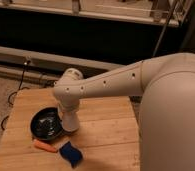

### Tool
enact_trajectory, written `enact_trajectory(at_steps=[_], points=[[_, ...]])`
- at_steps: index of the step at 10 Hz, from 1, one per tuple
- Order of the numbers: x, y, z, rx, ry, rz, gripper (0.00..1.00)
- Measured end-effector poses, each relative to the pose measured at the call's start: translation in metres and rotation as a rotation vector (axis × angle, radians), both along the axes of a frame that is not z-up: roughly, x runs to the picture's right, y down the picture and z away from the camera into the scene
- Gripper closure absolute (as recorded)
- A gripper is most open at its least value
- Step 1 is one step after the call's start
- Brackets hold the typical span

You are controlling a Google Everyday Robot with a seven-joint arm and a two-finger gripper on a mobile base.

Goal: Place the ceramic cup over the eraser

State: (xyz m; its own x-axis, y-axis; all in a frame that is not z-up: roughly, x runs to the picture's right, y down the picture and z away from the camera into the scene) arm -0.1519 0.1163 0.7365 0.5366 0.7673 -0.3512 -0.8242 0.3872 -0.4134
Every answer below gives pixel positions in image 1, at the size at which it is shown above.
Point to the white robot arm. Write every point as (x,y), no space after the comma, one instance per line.
(167,111)

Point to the metal pole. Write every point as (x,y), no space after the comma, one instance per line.
(169,16)

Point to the black round bowl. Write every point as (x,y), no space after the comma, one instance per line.
(46,124)

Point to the wooden shelf frame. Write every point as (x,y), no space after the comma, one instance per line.
(153,12)

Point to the orange carrot toy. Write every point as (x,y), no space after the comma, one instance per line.
(44,146)

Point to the white ceramic cup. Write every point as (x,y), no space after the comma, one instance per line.
(70,121)

